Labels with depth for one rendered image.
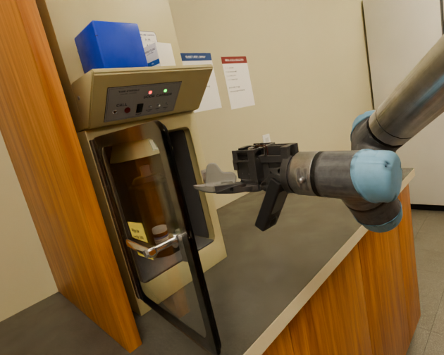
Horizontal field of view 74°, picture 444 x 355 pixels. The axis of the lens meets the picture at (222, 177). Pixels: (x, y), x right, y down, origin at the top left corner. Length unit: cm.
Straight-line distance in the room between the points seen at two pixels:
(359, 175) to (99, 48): 51
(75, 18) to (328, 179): 62
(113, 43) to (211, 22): 107
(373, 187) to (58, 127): 52
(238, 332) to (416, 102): 53
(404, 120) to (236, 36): 138
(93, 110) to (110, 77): 8
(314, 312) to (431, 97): 62
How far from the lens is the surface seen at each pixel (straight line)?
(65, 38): 76
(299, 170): 49
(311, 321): 91
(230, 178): 57
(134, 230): 64
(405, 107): 53
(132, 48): 69
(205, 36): 163
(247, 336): 68
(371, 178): 44
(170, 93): 76
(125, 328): 72
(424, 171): 357
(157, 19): 90
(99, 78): 64
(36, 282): 117
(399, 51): 347
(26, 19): 65
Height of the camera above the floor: 137
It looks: 11 degrees down
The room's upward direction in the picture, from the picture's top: 12 degrees counter-clockwise
